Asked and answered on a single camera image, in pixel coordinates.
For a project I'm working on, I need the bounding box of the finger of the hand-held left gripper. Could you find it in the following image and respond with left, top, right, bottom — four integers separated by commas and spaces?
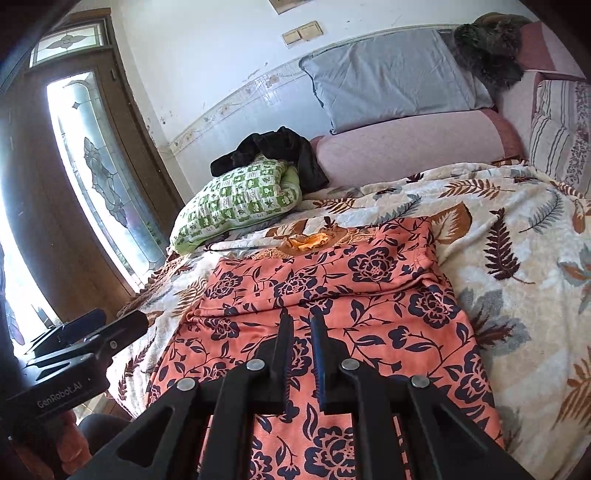
25, 310, 149, 370
30, 308, 108, 356

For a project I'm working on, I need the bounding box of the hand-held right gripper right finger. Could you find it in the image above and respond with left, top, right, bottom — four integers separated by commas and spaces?
309, 313, 536, 480

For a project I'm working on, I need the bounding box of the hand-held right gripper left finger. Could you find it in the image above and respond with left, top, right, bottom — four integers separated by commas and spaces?
69, 307, 295, 480

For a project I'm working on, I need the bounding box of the orange floral garment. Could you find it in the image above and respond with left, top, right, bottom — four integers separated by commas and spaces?
145, 216, 506, 480

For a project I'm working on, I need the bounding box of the person's left hand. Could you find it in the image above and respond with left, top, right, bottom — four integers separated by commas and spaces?
47, 409, 91, 477

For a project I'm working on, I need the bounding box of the person's dark clothing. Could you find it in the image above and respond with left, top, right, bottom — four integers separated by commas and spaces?
78, 413, 134, 457

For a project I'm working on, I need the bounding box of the wooden glass-panel door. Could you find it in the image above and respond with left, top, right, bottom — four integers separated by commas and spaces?
0, 51, 183, 324

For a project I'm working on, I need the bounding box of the green checked pillow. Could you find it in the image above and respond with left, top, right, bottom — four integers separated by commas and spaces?
168, 154, 303, 254

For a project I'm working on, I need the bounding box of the black garment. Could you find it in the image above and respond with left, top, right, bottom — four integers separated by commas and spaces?
210, 127, 329, 192

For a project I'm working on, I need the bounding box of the leaf print blanket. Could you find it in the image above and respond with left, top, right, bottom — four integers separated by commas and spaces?
117, 161, 591, 480

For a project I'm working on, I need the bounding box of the pink bolster cushion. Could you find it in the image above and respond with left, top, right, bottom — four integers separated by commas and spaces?
309, 109, 525, 188

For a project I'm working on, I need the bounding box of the stained glass transom window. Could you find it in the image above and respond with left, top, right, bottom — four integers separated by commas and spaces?
28, 18, 112, 70

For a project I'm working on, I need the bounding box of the grey pillow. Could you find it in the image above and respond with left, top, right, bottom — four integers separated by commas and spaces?
299, 28, 495, 136

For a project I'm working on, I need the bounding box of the striped cushion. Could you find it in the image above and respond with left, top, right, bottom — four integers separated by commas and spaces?
529, 79, 591, 197

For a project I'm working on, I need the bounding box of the dark furry garment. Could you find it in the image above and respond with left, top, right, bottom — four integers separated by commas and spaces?
452, 13, 532, 93

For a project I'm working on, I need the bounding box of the pink sofa backrest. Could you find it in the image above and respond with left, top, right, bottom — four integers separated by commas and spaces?
496, 21, 591, 134

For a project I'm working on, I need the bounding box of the framed wall picture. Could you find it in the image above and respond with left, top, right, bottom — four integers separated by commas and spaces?
272, 0, 319, 14

